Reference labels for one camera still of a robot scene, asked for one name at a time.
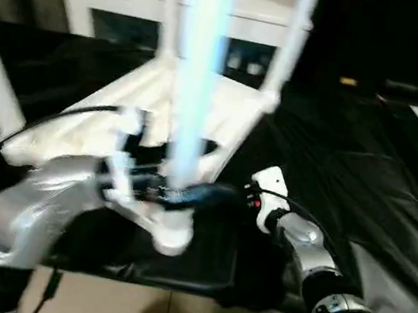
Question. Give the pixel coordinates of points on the black mat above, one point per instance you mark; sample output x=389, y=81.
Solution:
x=348, y=188

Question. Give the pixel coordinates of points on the small yellow tag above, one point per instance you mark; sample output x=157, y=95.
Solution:
x=348, y=80

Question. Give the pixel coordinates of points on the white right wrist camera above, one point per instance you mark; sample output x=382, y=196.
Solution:
x=273, y=179

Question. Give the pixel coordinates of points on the white plastic table top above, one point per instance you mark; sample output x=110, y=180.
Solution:
x=133, y=83

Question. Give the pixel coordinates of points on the white mug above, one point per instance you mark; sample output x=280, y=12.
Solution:
x=252, y=67
x=233, y=59

